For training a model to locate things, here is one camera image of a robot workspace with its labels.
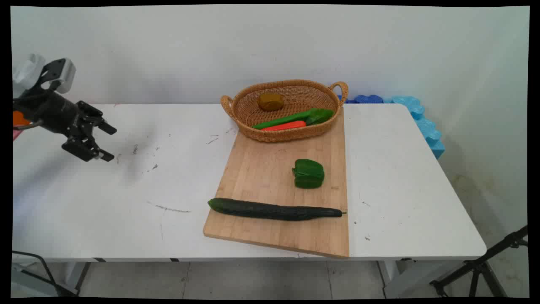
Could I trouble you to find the black tripod stand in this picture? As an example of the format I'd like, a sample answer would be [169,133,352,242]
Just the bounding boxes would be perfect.
[429,225,529,298]

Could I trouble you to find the wooden cutting board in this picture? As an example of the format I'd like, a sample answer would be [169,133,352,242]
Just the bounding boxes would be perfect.
[202,106,350,258]

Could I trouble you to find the woven wicker basket with handles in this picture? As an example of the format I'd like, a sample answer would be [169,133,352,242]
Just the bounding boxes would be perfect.
[220,79,349,142]

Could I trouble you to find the white table leg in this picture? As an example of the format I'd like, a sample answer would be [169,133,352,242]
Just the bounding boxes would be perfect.
[377,259,454,299]
[64,261,92,293]

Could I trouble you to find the brown kiwi fruit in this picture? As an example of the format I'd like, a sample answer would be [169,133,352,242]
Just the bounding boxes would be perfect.
[258,92,285,112]

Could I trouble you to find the orange carrot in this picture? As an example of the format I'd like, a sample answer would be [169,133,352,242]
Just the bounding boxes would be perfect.
[261,120,307,132]

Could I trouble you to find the dark blue foam piece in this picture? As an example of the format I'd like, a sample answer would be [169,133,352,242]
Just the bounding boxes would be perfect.
[337,94,384,104]

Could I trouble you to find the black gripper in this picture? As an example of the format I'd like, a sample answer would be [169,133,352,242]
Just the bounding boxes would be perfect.
[13,89,118,163]

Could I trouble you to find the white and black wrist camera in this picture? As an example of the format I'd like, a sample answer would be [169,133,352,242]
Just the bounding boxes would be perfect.
[39,58,77,95]

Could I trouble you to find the black thin floor rod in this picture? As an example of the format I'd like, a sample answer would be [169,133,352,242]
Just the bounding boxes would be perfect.
[12,251,79,297]

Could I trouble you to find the green bell pepper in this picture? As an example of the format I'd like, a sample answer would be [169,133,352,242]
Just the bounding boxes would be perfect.
[292,159,325,189]

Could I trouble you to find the long dark green cucumber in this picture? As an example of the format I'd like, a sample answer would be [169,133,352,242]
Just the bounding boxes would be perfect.
[207,198,347,221]

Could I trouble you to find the light blue foam block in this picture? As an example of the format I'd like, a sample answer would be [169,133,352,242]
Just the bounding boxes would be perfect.
[383,96,446,160]

